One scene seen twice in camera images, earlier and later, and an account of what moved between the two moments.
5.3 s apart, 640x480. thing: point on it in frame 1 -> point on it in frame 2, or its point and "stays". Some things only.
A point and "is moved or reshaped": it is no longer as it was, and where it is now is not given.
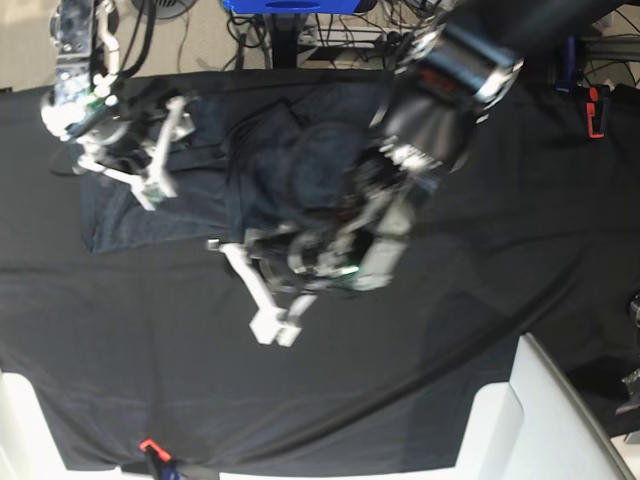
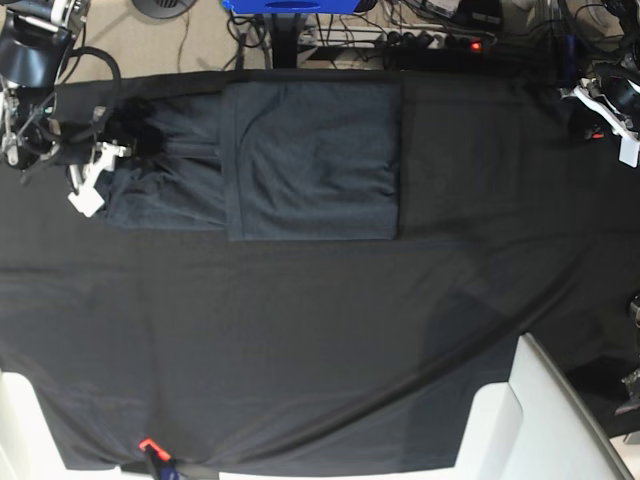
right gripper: (304, 256) -> (612, 79)
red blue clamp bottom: (161, 459) stays
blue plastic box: (294, 6) stays
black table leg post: (284, 40) stays
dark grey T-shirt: (260, 148) is moved or reshaped
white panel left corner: (29, 449) stays
